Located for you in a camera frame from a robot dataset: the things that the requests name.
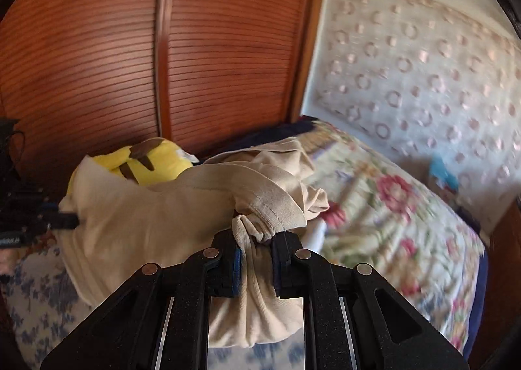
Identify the low wooden cabinet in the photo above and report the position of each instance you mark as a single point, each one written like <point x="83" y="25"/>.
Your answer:
<point x="502" y="272"/>

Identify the blue tissue box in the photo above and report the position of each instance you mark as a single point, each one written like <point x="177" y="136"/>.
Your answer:
<point x="441" y="168"/>

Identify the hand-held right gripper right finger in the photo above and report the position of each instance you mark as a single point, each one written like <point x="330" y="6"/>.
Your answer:
<point x="279" y="268"/>

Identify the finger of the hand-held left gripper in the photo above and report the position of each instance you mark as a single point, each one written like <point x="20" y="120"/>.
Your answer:
<point x="63" y="220"/>
<point x="49" y="206"/>

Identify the wooden wardrobe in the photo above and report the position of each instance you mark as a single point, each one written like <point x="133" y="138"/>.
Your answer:
<point x="224" y="48"/>

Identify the pink floral bedsheet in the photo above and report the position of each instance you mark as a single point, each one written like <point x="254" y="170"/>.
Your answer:
<point x="386" y="223"/>

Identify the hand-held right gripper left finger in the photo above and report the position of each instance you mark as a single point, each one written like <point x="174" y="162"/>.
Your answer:
<point x="237" y="268"/>

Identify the floral bed sheet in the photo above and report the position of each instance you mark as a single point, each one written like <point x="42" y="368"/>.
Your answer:
<point x="260" y="138"/>

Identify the circle-patterned lace curtain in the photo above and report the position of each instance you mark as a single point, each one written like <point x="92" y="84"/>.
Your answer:
<point x="407" y="68"/>

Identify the beige t-shirt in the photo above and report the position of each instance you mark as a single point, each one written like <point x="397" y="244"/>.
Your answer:
<point x="142" y="223"/>

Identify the yellow plush toy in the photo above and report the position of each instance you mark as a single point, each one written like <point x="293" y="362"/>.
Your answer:
<point x="163" y="162"/>

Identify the blue floral quilt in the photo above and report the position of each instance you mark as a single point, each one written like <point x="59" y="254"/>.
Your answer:
<point x="36" y="305"/>

